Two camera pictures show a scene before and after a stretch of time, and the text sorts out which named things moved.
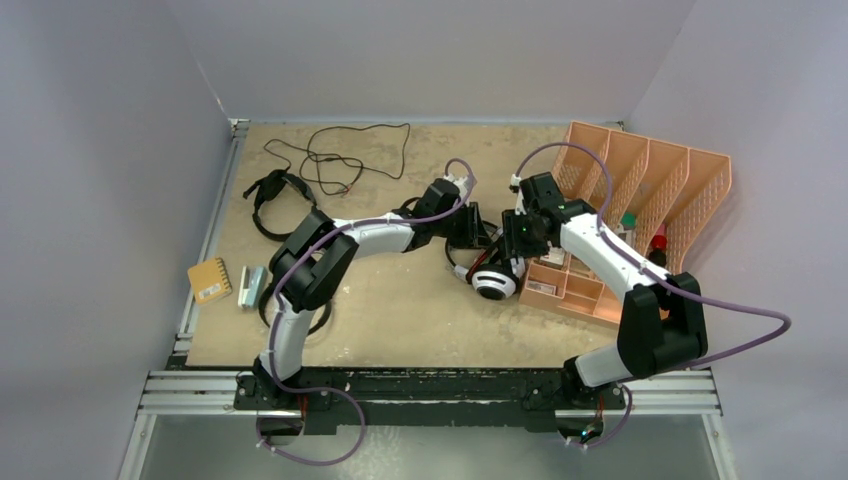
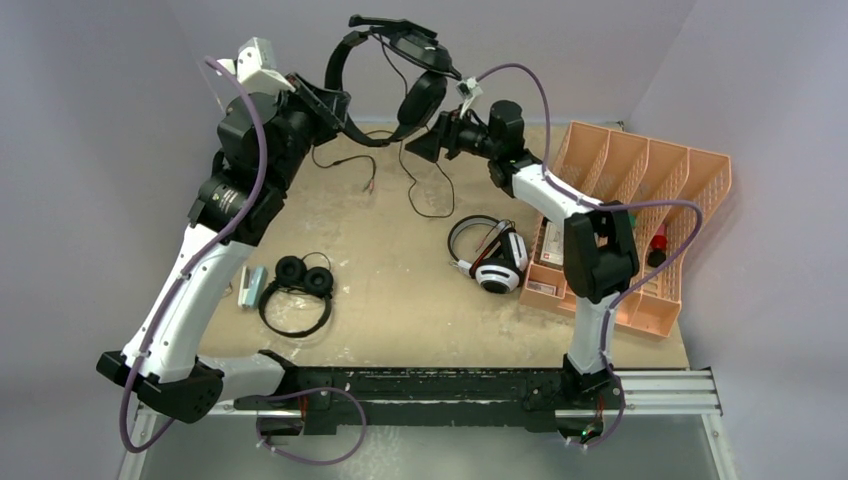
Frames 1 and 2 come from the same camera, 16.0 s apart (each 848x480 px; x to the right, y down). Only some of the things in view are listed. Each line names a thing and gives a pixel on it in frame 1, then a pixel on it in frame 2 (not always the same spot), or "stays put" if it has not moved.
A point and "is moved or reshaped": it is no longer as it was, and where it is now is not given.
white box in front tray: (540, 287) stays put
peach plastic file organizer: (659, 196) stays put
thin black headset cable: (340, 156) to (374, 169)
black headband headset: (270, 187) is moved or reshaped
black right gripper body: (523, 236) to (466, 137)
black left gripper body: (459, 227) to (307, 120)
